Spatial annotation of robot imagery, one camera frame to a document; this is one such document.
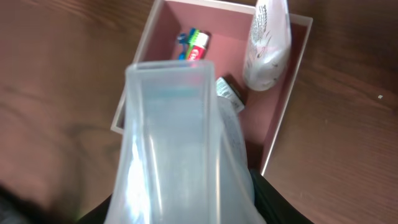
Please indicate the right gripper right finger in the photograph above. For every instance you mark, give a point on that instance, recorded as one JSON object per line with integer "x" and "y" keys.
{"x": 272, "y": 206}

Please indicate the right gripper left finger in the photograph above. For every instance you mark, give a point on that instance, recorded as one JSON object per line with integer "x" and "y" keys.
{"x": 96, "y": 215}

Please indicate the white box with pink interior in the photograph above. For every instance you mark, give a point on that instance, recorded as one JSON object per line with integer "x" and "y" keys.
{"x": 228, "y": 24}

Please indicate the clear spray bottle dark liquid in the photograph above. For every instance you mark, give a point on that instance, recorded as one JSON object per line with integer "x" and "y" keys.
{"x": 183, "y": 157}

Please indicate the green and white small packet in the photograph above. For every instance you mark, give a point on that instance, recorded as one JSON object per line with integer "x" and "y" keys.
{"x": 227, "y": 87}

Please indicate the white cream tube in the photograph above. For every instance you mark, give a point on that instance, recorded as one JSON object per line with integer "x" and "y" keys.
{"x": 269, "y": 45}

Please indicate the red green toothpaste tube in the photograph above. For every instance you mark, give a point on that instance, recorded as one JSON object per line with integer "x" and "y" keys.
{"x": 198, "y": 46}

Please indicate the green toothbrush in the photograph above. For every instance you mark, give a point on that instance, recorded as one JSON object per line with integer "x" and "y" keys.
{"x": 191, "y": 40}

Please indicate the blue toothbrush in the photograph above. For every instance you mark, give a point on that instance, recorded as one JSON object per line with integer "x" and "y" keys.
{"x": 183, "y": 41}

